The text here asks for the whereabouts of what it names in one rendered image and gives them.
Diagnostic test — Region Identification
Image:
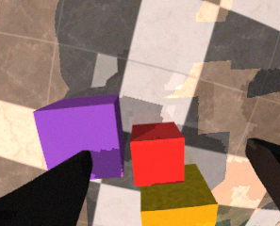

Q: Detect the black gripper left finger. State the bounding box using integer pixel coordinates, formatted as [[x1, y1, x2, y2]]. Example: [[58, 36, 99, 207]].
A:
[[0, 150, 93, 226]]

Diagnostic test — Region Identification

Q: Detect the yellow block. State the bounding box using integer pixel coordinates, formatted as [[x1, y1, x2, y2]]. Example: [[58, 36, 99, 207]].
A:
[[140, 165, 219, 226]]

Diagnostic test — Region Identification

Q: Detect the purple block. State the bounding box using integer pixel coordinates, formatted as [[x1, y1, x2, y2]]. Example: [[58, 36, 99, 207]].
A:
[[33, 94, 124, 180]]

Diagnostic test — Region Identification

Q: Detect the red block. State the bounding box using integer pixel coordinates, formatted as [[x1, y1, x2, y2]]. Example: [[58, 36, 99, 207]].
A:
[[131, 121, 185, 186]]

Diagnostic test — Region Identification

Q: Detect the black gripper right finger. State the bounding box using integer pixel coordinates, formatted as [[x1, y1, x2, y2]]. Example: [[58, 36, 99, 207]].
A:
[[245, 138, 280, 211]]

